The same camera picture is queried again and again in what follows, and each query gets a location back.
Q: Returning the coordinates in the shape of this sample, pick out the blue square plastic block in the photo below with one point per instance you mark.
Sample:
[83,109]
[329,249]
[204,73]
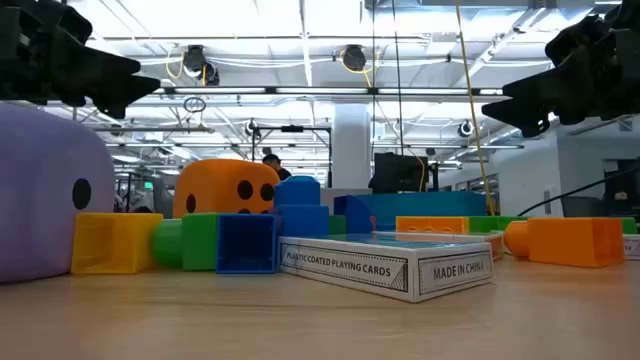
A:
[247,244]

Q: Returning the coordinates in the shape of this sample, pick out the orange block with stud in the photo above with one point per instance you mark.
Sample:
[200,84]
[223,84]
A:
[575,242]

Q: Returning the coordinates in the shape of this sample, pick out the black camera gantry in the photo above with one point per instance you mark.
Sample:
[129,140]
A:
[292,128]

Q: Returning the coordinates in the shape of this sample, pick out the purple foam die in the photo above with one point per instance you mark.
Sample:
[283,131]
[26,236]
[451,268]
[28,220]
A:
[45,200]

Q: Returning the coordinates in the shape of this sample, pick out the bright green plastic block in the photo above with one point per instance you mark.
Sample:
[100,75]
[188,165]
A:
[629,225]
[495,222]

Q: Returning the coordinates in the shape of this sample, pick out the black monitor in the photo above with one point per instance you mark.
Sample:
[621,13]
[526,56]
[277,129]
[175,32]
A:
[400,172]

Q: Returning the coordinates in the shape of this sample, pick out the green stepped plastic block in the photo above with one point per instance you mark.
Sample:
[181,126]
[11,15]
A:
[197,242]

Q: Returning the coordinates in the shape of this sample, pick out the person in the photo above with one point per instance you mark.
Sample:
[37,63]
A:
[275,162]

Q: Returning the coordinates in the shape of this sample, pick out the orange foam die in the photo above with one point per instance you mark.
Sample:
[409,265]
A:
[215,187]

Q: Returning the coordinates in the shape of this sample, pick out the teal plastic bin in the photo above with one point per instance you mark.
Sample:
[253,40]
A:
[430,205]

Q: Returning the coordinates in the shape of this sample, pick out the white building column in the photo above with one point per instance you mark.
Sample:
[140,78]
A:
[351,150]

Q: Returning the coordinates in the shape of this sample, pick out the yellow square plastic block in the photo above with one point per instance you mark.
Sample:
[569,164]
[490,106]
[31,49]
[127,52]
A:
[115,245]

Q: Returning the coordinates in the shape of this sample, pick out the small green plastic block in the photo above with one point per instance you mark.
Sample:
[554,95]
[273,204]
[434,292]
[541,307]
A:
[337,225]

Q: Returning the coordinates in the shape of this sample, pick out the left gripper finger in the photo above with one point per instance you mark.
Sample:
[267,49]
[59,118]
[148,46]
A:
[100,60]
[115,92]

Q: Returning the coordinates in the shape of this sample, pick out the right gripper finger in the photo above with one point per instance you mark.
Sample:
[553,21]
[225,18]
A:
[565,65]
[540,112]

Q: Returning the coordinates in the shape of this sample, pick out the blue block round stud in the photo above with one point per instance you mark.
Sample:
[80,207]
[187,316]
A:
[300,200]

